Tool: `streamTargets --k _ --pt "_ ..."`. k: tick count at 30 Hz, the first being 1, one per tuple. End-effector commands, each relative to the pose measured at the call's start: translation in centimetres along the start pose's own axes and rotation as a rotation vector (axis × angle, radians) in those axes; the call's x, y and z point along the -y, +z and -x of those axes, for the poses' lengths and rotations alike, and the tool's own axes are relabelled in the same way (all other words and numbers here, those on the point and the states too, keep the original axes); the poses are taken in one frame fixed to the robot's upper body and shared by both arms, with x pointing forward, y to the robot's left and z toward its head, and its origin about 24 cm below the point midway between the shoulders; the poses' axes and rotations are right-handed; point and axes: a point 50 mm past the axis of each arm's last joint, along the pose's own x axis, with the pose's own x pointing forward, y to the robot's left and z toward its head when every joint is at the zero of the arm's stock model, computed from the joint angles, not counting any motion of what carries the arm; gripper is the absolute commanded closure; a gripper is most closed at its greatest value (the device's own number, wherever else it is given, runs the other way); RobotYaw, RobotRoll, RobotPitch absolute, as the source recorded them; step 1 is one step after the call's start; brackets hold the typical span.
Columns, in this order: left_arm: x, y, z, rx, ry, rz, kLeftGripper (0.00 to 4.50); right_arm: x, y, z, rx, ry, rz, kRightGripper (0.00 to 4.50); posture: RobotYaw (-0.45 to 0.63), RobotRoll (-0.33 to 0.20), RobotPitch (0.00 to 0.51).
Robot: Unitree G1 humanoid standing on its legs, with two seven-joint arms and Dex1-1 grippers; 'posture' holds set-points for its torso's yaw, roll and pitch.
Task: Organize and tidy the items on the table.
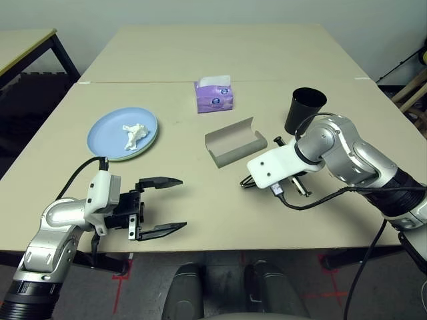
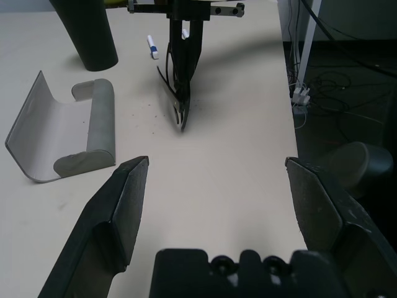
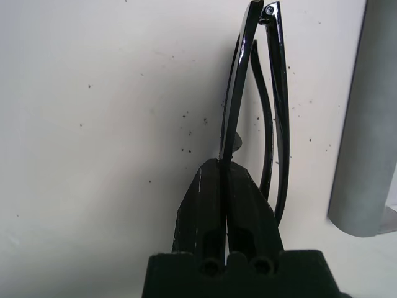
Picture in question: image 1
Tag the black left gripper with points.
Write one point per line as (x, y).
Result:
(130, 206)

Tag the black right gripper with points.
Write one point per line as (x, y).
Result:
(279, 141)

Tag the black sunglasses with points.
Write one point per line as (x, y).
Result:
(247, 183)

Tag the white tissue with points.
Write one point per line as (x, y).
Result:
(135, 133)

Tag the blue plate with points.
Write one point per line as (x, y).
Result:
(110, 133)

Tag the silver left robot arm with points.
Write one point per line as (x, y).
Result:
(56, 216)

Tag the black plastic cup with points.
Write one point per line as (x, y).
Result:
(300, 110)

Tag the grey open glasses case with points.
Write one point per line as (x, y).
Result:
(230, 140)

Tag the black table foot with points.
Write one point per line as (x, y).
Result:
(110, 265)
(337, 263)

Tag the purple tissue pack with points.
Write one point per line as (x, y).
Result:
(213, 100)

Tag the grey left robot leg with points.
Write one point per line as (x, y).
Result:
(183, 293)

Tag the grey robot leg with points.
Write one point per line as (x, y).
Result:
(270, 290)
(183, 293)

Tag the grey right robot leg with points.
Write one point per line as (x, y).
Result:
(270, 290)

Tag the black tripod rod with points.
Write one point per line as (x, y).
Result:
(400, 65)

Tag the yellow-green chair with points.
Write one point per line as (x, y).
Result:
(424, 57)

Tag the beige side table black legs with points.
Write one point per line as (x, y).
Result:
(16, 43)

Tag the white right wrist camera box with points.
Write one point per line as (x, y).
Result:
(270, 166)

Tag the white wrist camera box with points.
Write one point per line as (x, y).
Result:
(270, 166)
(100, 190)

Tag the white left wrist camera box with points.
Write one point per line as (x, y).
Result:
(100, 190)

